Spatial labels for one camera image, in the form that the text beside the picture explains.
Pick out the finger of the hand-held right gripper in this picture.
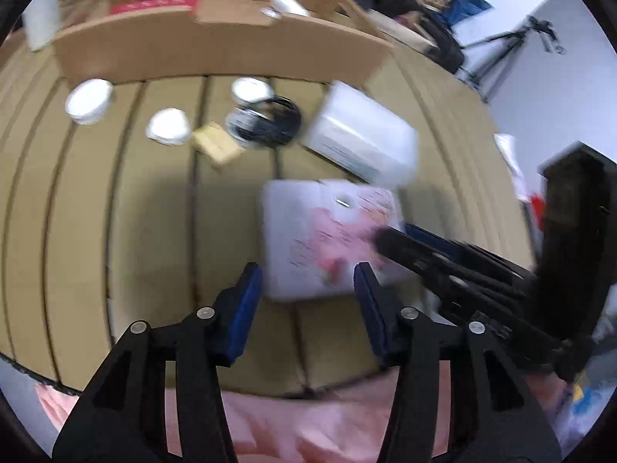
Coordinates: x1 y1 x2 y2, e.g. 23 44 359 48
404 223 541 295
373 228 593 384

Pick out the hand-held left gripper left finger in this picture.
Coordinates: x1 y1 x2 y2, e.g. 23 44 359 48
52 261 264 463

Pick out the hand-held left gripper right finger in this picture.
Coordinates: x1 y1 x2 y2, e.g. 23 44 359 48
353 261 562 463

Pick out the white packet with pink print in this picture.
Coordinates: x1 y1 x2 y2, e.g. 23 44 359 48
261 178 415 302

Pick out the small tan block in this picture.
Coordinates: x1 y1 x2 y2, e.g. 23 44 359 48
192 122 246 169

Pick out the shallow cardboard box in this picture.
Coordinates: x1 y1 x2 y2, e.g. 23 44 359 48
51 0 401 88

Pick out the white crumpled paper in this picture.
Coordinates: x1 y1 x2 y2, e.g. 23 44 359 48
494 132 531 198

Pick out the white rectangular box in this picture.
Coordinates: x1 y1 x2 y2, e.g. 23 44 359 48
303 81 419 189

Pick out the pink fluffy clothing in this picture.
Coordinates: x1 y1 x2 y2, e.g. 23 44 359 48
34 371 574 463

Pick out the black tripod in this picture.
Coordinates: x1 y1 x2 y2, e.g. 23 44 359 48
455 15 567 103

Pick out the white round jar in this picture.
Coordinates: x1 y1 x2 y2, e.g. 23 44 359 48
230 77 275 106
146 107 192 146
65 78 115 126

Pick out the pile of black bags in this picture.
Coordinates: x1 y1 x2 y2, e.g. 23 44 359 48
332 0 466 75

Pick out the white plastic bottle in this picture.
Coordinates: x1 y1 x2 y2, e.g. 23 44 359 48
261 0 309 19

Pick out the red flat box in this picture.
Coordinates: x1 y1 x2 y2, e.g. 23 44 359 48
110 0 198 16

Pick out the tall white cylinder bottle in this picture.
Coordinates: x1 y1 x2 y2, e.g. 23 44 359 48
22 0 63 53

